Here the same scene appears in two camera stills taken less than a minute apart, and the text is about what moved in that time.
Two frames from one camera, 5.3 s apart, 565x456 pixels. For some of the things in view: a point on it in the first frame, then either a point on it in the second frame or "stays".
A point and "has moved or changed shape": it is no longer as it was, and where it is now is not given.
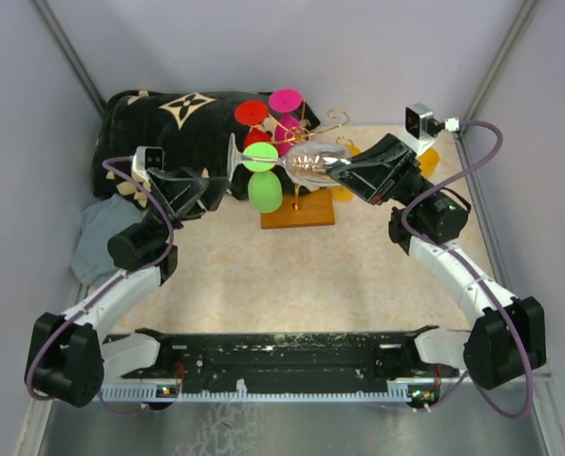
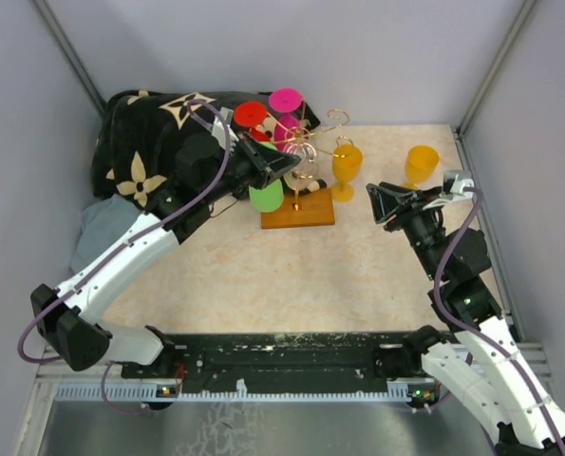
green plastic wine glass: (265, 191) stays
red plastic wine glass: (253, 113) stays
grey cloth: (92, 261) stays
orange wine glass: (429, 160) stays
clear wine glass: (306, 163) has moved or changed shape
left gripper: (178, 190) to (264, 161)
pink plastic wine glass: (290, 130) stays
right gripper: (380, 172) to (385, 201)
